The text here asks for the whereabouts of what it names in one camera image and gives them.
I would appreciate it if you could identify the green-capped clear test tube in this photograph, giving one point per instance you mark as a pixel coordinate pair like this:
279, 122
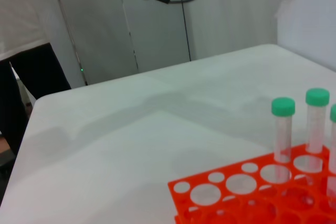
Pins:
283, 108
333, 129
317, 98

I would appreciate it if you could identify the orange plastic test tube rack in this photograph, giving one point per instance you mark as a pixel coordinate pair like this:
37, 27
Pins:
265, 208

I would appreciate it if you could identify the person white shirt black trousers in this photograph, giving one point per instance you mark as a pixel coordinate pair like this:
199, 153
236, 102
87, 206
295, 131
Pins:
15, 11

